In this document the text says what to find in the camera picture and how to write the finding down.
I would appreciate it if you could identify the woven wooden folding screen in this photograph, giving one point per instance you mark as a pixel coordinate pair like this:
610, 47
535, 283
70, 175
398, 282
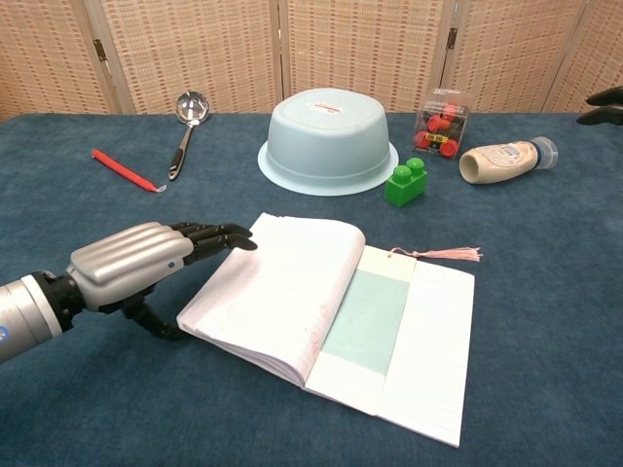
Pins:
194, 53

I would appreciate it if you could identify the dark blue table cloth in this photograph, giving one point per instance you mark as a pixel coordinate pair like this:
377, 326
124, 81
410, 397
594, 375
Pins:
97, 389

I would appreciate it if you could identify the red plastic stick tool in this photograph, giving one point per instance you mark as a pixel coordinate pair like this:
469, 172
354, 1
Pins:
121, 170

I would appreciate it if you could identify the green toy building brick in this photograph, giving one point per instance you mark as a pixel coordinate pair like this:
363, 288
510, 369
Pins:
406, 182

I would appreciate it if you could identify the blue white tasselled bookmark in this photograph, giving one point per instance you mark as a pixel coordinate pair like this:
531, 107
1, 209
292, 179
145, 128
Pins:
370, 321

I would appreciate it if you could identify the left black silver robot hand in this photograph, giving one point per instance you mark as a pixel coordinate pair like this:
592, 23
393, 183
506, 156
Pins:
126, 262

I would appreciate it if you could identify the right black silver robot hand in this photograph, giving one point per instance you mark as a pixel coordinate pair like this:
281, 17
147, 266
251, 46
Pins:
606, 109

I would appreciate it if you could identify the yellow white lined notebook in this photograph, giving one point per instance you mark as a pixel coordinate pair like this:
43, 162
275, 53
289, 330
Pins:
272, 292

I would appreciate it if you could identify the light blue plastic bowl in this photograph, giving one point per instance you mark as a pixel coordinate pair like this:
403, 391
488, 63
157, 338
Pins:
326, 141

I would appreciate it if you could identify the cream squeeze bottle blue cap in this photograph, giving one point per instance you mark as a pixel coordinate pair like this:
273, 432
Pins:
496, 160

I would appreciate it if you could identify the clear box red parts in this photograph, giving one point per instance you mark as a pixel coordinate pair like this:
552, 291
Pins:
440, 129

